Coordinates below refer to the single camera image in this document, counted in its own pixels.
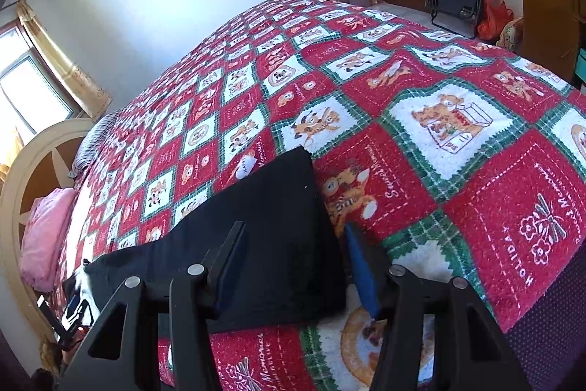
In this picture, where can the folded pink blanket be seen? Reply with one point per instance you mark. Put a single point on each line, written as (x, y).
(46, 230)

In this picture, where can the teal box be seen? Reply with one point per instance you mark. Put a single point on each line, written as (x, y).
(581, 68)

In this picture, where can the red printed blanket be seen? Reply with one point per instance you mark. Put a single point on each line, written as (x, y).
(366, 88)

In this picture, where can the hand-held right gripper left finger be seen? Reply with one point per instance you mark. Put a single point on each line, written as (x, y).
(231, 269)

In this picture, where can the narrow yellow curtain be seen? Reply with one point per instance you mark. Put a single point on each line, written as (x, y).
(68, 65)

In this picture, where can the red bag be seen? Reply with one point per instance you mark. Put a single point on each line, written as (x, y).
(494, 17)

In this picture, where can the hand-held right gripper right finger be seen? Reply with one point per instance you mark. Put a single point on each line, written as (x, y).
(361, 274)

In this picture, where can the cream wooden headboard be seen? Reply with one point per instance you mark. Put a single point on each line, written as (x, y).
(41, 157)

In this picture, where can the wooden cabinet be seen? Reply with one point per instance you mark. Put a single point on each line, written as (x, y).
(549, 15)

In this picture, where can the purple dotted bed sheet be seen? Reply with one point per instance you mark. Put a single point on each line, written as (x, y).
(554, 336)

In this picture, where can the window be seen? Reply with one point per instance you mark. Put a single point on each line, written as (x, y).
(32, 84)

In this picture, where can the wide yellow curtain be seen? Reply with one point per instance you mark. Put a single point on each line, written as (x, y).
(8, 153)

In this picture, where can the striped pillow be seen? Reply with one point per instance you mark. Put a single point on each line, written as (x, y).
(94, 139)

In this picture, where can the yellow patterned bag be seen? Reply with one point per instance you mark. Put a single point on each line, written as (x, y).
(510, 34)

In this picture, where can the black pants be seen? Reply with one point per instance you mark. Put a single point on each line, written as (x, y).
(279, 212)

